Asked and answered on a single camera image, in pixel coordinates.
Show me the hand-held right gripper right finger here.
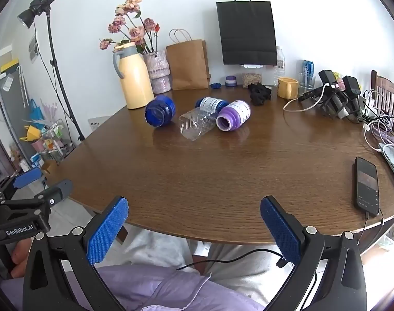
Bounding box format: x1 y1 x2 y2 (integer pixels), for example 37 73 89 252
260 196 367 311

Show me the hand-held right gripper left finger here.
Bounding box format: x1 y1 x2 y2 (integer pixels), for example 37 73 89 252
22 196 129 311

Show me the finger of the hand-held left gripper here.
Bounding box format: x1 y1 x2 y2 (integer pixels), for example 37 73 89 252
0 167 43 202
1 179 74 215

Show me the person's left hand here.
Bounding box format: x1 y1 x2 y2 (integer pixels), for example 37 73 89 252
10 241 34 279

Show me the small cardboard box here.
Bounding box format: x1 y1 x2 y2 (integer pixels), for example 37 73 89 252
41 160 59 176

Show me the blue tote bag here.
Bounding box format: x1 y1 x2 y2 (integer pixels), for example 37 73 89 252
28 98 44 128

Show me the lilac garment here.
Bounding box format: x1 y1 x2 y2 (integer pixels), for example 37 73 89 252
1 263 266 311

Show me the grey refrigerator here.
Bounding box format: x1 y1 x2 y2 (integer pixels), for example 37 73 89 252
0 70 36 169

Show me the black smartphone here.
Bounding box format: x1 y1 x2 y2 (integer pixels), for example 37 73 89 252
354 156 381 218

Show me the purple white jar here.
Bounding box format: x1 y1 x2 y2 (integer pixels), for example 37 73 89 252
216 100 252 132

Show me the blue plastic jar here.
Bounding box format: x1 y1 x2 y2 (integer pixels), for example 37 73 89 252
145 95 177 127

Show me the clear plastic water bottle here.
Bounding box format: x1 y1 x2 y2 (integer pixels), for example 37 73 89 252
178 106 219 141

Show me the black cloth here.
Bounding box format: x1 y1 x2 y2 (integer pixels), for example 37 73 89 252
247 82 273 106

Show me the yellow thermos jug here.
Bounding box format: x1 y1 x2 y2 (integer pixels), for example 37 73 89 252
112 41 156 110

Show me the yellow mug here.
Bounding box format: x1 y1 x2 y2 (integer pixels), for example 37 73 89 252
277 77 300 100

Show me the blue bottle with white label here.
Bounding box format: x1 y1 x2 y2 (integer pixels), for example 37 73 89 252
195 97 231 112

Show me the clear drinking glass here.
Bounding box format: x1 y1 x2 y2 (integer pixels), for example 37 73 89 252
297 72 316 96

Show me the cork block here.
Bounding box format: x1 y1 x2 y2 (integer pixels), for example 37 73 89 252
242 73 262 87

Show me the black charging device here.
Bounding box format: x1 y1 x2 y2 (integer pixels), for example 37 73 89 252
341 75 363 121
298 69 344 118

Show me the pale pink ribbed vase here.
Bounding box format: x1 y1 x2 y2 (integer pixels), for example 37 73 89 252
143 50 172 94

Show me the black studio light on stand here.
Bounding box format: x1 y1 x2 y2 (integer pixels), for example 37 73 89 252
17 0 86 142

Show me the wooden chair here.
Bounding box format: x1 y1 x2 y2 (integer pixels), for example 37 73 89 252
370 70 394 134

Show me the pink dried flower bouquet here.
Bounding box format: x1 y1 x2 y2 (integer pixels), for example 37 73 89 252
99 0 160 54

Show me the brown paper bag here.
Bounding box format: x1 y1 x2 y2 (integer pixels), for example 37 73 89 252
165 29 211 91

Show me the black paper bag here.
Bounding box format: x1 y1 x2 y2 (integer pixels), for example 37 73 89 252
216 0 278 66

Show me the wire shelf cart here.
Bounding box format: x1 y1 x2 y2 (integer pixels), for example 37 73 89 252
21 119 75 169

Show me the white wall outlet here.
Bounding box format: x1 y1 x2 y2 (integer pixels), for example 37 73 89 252
87 116 104 132

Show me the black phone cable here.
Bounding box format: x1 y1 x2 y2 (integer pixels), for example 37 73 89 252
177 209 386 271

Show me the white charging cable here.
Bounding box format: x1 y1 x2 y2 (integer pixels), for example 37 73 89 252
282 85 331 114

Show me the tangle of white cables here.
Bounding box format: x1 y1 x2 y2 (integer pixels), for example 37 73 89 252
359 91 394 153

